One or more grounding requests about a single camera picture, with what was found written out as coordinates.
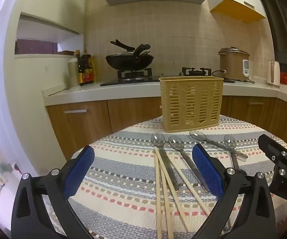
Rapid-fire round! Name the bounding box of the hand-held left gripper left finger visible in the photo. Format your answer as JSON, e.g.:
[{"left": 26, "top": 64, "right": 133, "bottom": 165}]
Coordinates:
[{"left": 11, "top": 145, "right": 95, "bottom": 239}]

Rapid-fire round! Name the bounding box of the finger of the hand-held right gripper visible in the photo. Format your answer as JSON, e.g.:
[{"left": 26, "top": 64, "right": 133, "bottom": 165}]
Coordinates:
[{"left": 258, "top": 134, "right": 287, "bottom": 180}]

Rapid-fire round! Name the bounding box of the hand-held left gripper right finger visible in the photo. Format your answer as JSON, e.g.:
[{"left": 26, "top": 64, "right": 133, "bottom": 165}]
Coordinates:
[{"left": 192, "top": 143, "right": 276, "bottom": 239}]

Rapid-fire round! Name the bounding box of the clear plastic spoon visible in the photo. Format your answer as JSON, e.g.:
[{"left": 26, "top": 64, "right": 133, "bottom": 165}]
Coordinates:
[
  {"left": 224, "top": 134, "right": 241, "bottom": 177},
  {"left": 189, "top": 130, "right": 248, "bottom": 159},
  {"left": 151, "top": 132, "right": 180, "bottom": 191},
  {"left": 168, "top": 136, "right": 210, "bottom": 192}
]

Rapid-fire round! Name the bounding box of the tan plastic utensil basket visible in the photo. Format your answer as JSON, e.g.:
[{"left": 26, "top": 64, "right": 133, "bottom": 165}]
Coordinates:
[{"left": 158, "top": 76, "right": 224, "bottom": 133}]

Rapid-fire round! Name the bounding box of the striped woven tablecloth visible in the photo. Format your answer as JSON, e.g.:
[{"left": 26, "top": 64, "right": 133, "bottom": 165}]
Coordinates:
[{"left": 67, "top": 116, "right": 287, "bottom": 239}]

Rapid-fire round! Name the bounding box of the wooden base cabinet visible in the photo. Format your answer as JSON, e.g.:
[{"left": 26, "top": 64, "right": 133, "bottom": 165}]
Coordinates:
[{"left": 46, "top": 96, "right": 287, "bottom": 160}]

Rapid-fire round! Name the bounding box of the white electric kettle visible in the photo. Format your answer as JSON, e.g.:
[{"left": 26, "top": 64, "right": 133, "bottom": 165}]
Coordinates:
[{"left": 266, "top": 60, "right": 281, "bottom": 87}]

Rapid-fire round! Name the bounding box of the brown rice cooker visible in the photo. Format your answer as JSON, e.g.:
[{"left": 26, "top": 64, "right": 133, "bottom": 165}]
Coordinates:
[{"left": 218, "top": 47, "right": 251, "bottom": 81}]

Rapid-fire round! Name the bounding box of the white kitchen countertop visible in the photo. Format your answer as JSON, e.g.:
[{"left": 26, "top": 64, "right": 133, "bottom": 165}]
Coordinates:
[{"left": 42, "top": 76, "right": 287, "bottom": 106}]

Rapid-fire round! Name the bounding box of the thin dark sauce bottle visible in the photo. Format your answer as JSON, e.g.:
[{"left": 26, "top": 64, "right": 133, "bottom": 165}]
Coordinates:
[{"left": 76, "top": 50, "right": 82, "bottom": 86}]

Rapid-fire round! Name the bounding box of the white canister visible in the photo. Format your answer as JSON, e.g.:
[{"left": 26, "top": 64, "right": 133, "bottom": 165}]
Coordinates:
[{"left": 67, "top": 57, "right": 79, "bottom": 88}]

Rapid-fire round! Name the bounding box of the large dark sauce bottle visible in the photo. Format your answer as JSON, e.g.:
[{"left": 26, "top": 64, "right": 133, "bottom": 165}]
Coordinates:
[{"left": 81, "top": 48, "right": 92, "bottom": 84}]

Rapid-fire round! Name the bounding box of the sauce bottle with orange label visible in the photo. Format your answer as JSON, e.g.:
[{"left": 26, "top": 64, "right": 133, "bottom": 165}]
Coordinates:
[{"left": 90, "top": 56, "right": 96, "bottom": 82}]

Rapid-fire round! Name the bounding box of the black gas stove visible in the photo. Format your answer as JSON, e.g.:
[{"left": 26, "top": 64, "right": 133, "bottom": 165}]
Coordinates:
[{"left": 100, "top": 67, "right": 236, "bottom": 87}]

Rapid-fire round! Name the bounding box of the dark window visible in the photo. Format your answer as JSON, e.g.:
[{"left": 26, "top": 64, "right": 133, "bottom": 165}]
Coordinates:
[{"left": 255, "top": 0, "right": 287, "bottom": 64}]

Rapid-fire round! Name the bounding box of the black wok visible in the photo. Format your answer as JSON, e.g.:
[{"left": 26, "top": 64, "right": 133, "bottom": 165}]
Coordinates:
[{"left": 105, "top": 53, "right": 154, "bottom": 71}]

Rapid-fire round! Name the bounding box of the black power cable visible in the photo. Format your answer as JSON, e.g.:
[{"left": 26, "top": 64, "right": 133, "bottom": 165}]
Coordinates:
[{"left": 212, "top": 69, "right": 255, "bottom": 84}]

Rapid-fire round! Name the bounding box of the glass lid with black handle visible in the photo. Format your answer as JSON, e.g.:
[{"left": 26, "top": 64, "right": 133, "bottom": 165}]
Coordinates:
[{"left": 110, "top": 39, "right": 151, "bottom": 56}]

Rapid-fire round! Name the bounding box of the white and yellow wall cabinet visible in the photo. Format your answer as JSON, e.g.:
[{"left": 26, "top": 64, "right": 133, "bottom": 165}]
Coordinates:
[{"left": 207, "top": 0, "right": 267, "bottom": 24}]

